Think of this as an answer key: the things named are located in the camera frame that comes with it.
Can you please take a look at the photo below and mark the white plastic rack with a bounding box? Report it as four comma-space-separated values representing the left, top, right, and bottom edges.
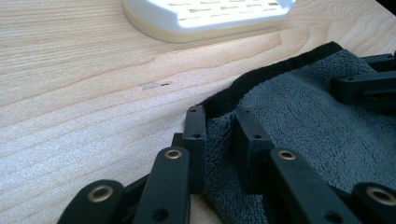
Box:
121, 0, 297, 44

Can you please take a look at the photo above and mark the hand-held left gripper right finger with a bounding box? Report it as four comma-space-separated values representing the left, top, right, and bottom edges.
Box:
233, 106, 276, 194

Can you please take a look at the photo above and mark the grey and yellow cloth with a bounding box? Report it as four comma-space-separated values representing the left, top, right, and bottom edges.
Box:
198, 41, 396, 224

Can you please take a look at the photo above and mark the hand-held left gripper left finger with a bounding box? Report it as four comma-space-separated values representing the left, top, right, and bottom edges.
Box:
171, 105, 207, 194

